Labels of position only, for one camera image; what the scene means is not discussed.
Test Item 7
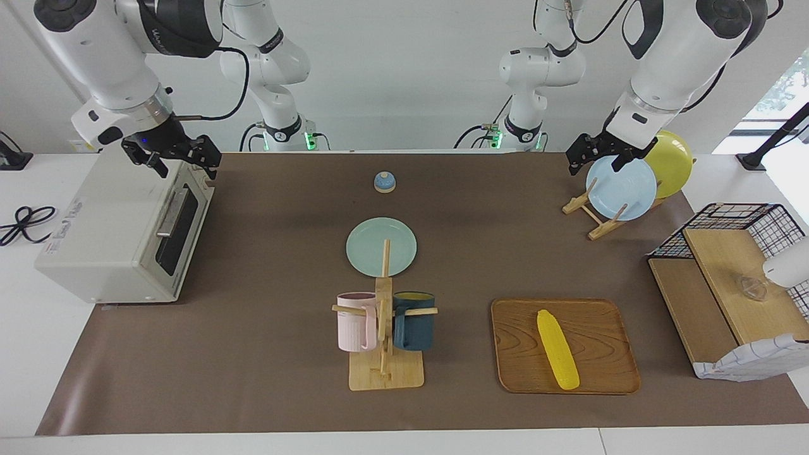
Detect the wooden plate rack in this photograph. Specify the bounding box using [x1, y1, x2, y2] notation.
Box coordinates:
[563, 180, 667, 241]

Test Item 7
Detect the pink mug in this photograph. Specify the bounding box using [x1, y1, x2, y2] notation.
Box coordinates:
[336, 292, 379, 353]

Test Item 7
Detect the pale green plate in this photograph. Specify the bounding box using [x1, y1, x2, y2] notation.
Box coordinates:
[346, 217, 418, 277]

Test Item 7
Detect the brown wooden tray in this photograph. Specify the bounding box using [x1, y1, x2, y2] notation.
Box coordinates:
[491, 298, 642, 396]

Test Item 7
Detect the beige toaster oven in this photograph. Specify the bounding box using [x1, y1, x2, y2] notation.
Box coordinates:
[35, 152, 216, 305]

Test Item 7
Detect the wooden mug tree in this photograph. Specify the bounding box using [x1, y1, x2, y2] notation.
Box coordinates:
[332, 239, 439, 391]

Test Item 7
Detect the light blue plate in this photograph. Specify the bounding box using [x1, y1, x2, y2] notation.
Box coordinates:
[585, 155, 658, 222]

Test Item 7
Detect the yellow corn cob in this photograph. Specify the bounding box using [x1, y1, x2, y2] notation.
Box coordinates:
[537, 309, 580, 391]

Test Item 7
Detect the black wire basket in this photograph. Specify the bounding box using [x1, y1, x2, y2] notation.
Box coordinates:
[650, 202, 809, 317]

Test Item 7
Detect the light wooden shelf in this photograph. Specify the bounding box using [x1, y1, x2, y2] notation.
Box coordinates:
[649, 227, 809, 380]

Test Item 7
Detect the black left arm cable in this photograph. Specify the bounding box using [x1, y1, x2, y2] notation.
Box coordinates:
[566, 0, 784, 114]

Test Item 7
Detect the black clamp mount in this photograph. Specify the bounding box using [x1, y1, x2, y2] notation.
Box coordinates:
[0, 130, 33, 171]

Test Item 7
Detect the coiled black cable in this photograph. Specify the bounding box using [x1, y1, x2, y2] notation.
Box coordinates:
[0, 205, 58, 247]

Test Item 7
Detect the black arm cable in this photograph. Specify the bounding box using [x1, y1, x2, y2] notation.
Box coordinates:
[171, 45, 252, 122]
[566, 0, 784, 114]

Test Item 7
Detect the brown table mat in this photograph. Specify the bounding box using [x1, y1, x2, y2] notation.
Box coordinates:
[36, 152, 809, 437]

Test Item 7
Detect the small clear glass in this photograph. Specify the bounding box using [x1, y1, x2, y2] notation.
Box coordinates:
[739, 275, 769, 302]

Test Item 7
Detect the dark blue mug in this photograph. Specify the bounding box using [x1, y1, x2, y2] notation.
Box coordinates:
[392, 291, 436, 352]

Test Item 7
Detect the white checked cloth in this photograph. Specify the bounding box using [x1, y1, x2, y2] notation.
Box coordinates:
[693, 334, 809, 382]

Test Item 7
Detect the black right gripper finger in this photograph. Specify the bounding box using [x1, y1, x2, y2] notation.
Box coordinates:
[130, 152, 169, 179]
[201, 136, 222, 181]

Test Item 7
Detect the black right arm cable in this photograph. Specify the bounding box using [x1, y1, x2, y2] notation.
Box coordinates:
[171, 45, 252, 122]

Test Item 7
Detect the white cylindrical device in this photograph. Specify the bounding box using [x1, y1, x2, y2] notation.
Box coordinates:
[763, 237, 809, 289]

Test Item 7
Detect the yellow plate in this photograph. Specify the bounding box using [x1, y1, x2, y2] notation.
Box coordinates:
[643, 130, 694, 198]

